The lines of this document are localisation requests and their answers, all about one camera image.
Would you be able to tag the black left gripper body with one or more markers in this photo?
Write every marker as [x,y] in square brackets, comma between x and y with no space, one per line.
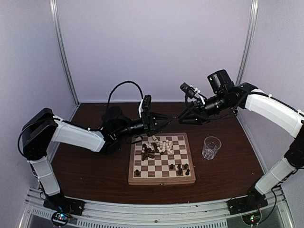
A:
[144,127]

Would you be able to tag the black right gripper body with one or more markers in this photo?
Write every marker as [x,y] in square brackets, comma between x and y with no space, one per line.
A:
[204,115]

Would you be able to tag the dark rook corner piece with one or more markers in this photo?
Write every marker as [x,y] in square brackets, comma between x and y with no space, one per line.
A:
[137,173]

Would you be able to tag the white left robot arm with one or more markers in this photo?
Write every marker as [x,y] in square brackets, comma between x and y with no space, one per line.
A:
[45,127]

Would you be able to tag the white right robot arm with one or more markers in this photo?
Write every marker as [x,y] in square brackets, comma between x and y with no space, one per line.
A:
[229,96]

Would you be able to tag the white chess king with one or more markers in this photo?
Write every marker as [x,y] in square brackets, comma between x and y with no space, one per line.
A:
[154,138]

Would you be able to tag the wooden chess board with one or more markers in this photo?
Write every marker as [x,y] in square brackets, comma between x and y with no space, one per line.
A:
[153,160]

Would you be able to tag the clear plastic cup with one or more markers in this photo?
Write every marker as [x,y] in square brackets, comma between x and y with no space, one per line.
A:
[211,147]

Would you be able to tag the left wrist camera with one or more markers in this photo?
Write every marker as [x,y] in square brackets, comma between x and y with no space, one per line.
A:
[144,105]

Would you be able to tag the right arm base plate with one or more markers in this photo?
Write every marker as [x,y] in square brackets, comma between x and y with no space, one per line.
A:
[245,204]

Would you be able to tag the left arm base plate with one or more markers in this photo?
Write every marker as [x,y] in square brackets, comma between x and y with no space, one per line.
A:
[67,206]

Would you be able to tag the aluminium frame post left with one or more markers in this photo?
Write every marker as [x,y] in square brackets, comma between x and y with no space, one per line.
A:
[62,51]

